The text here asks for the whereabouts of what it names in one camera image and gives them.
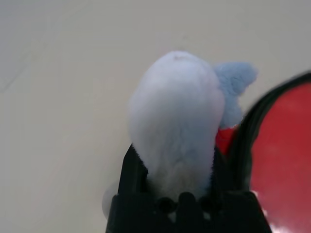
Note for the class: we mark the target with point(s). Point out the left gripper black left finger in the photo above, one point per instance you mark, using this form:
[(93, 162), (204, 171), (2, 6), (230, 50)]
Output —
[(131, 174)]

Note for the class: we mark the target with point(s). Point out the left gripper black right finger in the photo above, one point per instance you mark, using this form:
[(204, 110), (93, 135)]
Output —
[(219, 172)]

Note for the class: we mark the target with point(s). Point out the red black paddle case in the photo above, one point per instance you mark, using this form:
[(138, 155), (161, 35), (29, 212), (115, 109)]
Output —
[(243, 145)]

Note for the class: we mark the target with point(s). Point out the red ping-pong paddle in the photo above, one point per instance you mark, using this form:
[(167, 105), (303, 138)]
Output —
[(284, 145)]

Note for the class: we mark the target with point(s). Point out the white blue plush zipper charm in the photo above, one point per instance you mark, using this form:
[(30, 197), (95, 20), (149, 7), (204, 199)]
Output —
[(177, 116)]

